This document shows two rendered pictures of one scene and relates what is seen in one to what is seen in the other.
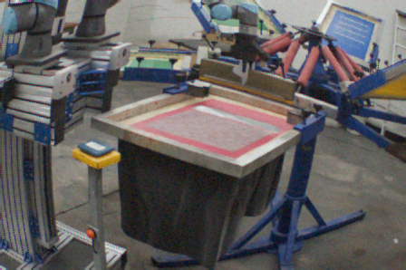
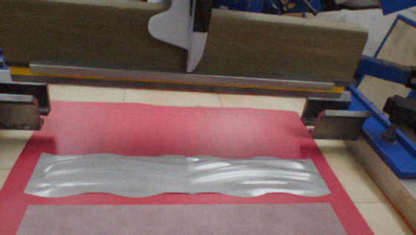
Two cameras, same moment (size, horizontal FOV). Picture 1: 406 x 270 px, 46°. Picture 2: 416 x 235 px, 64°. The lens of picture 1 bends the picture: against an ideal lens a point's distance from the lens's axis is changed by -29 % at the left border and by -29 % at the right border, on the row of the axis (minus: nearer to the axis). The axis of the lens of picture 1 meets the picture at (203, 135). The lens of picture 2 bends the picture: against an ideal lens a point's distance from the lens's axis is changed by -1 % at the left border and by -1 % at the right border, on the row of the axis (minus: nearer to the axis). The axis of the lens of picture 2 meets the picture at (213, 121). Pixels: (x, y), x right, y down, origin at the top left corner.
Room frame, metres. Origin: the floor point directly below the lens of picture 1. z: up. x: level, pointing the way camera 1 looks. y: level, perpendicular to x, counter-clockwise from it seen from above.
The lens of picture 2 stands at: (2.06, 0.08, 1.23)
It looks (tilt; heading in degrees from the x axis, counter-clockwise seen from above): 32 degrees down; 319
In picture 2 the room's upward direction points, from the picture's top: 9 degrees clockwise
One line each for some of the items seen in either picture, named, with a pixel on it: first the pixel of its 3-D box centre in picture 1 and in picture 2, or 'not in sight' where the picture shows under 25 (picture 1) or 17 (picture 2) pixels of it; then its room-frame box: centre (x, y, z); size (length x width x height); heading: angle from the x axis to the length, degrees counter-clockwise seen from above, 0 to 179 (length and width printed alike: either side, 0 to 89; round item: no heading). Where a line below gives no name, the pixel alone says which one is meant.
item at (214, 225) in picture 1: (167, 205); not in sight; (1.94, 0.09, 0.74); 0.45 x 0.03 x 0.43; 62
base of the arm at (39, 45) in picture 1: (37, 42); not in sight; (1.81, 0.65, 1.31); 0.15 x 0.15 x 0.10
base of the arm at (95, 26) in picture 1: (91, 24); not in sight; (2.29, 0.52, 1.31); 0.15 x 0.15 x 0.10
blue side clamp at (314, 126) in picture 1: (310, 127); (353, 123); (2.28, -0.41, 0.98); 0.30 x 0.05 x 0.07; 152
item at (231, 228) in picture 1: (254, 202); not in sight; (2.05, -0.21, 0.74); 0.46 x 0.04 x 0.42; 152
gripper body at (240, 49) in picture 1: (244, 46); not in sight; (2.38, -0.12, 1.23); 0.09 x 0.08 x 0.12; 62
